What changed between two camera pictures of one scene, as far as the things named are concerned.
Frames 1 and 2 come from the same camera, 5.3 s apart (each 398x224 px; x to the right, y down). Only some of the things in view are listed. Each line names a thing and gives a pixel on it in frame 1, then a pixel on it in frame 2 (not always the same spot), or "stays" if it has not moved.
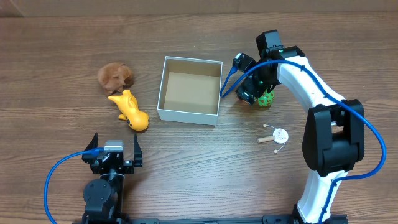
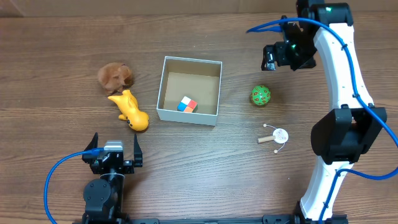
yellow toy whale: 128,103 stays
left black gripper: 115,166 stays
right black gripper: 249,94 → 274,56
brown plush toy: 115,78 stays
